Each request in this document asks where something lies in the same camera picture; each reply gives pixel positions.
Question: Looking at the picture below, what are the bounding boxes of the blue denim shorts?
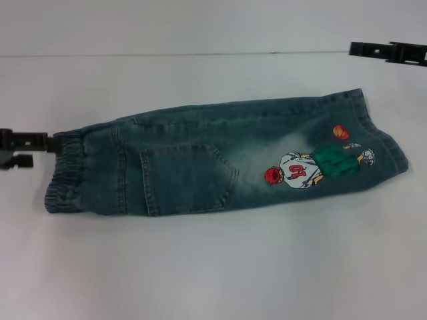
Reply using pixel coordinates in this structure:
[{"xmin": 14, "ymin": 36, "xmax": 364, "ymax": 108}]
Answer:
[{"xmin": 43, "ymin": 87, "xmax": 410, "ymax": 217}]

